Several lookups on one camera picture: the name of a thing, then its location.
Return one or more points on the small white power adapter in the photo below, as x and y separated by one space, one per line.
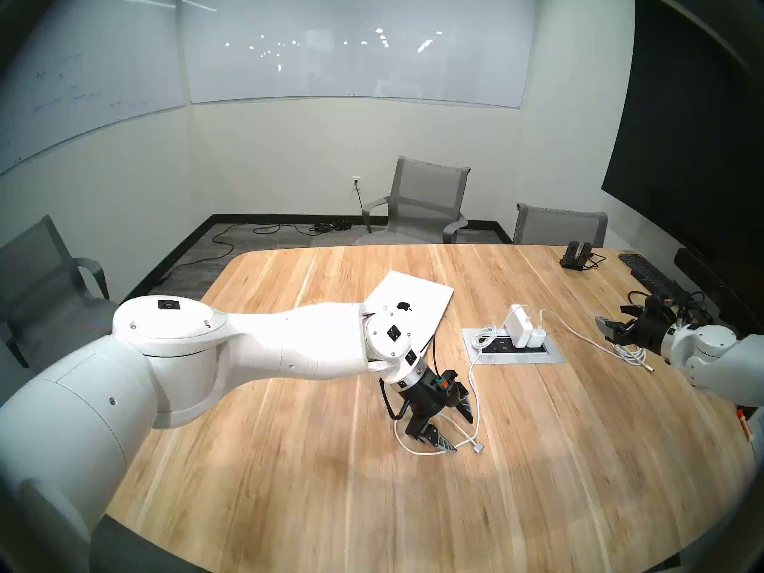
539 339

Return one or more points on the large black TV screen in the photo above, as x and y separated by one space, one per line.
698 130

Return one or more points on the black keyboard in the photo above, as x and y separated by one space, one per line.
647 273

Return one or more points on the large clean glass whiteboard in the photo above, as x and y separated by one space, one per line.
346 46

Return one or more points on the large white power adapter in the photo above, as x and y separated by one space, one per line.
518 327

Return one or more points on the silver MacBook laptop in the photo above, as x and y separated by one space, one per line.
418 291

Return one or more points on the black controller charging dock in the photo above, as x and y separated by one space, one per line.
576 256

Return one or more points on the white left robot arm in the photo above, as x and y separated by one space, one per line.
286 345

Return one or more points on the grey table power outlet box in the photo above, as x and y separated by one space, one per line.
549 358

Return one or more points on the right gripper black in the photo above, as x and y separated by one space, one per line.
647 333

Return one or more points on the red and white marker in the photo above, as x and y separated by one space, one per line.
745 422

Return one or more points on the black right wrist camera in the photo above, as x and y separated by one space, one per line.
656 304

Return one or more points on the glass whiteboard with writing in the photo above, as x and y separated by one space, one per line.
83 82

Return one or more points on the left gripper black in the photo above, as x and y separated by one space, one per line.
430 404

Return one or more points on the grey mesh chair without arms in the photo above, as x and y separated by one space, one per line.
561 227

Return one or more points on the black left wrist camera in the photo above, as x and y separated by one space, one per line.
449 381

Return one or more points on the grey mesh armchair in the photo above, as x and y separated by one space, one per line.
427 187

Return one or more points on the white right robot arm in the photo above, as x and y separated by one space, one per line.
722 357

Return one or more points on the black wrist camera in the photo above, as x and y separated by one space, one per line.
449 381
656 304

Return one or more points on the dark grey office chair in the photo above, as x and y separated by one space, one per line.
36 273

